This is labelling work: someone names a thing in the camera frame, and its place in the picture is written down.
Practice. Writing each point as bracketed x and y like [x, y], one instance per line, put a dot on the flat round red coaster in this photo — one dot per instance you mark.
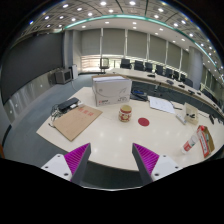
[143, 121]

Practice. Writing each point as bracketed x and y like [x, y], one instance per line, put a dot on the yellow and red mug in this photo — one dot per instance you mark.
[125, 113]

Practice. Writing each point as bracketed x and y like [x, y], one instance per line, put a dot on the small beige open box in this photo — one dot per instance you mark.
[191, 113]

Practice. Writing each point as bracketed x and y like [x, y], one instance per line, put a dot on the black desk phone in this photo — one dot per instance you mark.
[138, 96]

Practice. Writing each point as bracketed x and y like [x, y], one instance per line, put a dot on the black office chairs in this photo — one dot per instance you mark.
[126, 63]

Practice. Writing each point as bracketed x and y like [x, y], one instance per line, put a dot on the red open cardboard box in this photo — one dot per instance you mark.
[205, 140]

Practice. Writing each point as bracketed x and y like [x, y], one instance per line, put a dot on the clear red-capped water bottle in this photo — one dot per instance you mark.
[190, 144]

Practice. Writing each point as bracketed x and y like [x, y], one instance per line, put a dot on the white cardboard paper box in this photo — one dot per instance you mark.
[111, 90]

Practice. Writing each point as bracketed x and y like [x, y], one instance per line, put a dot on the grey tube monitor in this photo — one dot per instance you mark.
[63, 76]

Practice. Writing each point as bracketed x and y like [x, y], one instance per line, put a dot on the ceiling lights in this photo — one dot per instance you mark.
[103, 3]

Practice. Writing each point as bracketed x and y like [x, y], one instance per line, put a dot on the brown paper envelope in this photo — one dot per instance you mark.
[76, 121]

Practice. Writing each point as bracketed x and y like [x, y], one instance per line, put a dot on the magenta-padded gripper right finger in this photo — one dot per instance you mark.
[146, 159]

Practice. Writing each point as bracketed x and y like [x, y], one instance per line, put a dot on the black power adapter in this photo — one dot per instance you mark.
[68, 104]

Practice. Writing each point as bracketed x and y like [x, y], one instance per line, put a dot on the long curved conference desk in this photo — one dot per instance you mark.
[140, 75]

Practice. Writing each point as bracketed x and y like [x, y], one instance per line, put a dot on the white paper sheets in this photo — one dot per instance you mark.
[161, 104]

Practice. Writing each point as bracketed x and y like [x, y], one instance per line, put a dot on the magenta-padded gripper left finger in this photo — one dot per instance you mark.
[77, 159]

